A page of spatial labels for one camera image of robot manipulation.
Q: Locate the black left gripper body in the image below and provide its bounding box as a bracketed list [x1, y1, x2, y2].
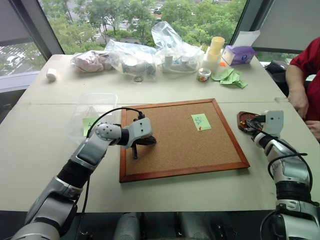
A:
[129, 136, 150, 150]

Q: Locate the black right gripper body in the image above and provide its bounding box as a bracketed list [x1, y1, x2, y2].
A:
[248, 114, 266, 134]

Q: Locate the small brown tray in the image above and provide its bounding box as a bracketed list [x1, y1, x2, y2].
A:
[236, 111, 263, 135]

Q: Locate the green sticky note with scribble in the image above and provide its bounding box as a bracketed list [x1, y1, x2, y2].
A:
[191, 113, 212, 131]

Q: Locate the clear plastic box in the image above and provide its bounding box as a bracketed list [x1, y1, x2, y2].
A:
[66, 92, 123, 145]

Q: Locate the purple tissue box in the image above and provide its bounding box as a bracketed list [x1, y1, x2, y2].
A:
[221, 44, 257, 66]

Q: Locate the person's hand on table edge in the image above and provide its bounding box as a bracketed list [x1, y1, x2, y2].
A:
[292, 92, 310, 119]

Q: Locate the person's hand at picture edge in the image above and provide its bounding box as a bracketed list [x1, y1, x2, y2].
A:
[305, 119, 320, 144]

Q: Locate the wood framed cork board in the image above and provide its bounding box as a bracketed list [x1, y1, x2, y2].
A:
[119, 98, 251, 184]

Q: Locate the small clear pushpin jar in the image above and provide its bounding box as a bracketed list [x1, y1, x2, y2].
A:
[196, 67, 212, 84]

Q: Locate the grey rounded shape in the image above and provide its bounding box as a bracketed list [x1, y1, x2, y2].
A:
[114, 212, 141, 240]

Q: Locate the stack of cream cups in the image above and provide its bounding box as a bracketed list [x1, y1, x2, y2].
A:
[201, 36, 224, 75]

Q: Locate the clear bag with dark items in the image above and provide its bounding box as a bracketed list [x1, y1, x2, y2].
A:
[104, 39, 158, 82]

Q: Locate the person in red shirt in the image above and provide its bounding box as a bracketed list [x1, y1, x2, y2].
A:
[289, 36, 320, 122]

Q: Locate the white tissue sheet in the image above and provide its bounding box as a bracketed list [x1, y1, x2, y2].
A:
[232, 29, 261, 48]

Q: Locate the clear bag with power strip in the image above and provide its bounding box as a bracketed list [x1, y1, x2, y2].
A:
[151, 21, 205, 75]

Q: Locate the plastic bag with pink contents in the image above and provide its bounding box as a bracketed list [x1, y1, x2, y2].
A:
[70, 50, 113, 74]

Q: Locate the grey roller blind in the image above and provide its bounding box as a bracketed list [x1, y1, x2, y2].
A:
[0, 0, 34, 48]
[251, 0, 320, 55]

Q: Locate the white tape roll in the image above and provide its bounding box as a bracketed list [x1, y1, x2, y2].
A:
[45, 67, 58, 82]

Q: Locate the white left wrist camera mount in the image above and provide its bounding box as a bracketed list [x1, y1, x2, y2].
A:
[124, 117, 153, 148]

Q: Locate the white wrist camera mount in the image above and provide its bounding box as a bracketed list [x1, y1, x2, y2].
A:
[124, 117, 153, 148]
[261, 110, 285, 138]

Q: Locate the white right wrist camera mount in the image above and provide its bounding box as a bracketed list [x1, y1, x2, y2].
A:
[261, 110, 285, 138]

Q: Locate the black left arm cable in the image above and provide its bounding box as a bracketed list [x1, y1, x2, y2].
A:
[74, 106, 146, 240]

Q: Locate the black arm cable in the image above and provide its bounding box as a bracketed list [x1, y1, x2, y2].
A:
[74, 106, 146, 240]
[259, 133, 314, 240]

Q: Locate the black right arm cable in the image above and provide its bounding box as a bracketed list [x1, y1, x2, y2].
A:
[259, 133, 314, 240]

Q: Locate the dark window post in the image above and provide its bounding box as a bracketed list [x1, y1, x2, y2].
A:
[9, 0, 65, 55]
[229, 0, 272, 46]

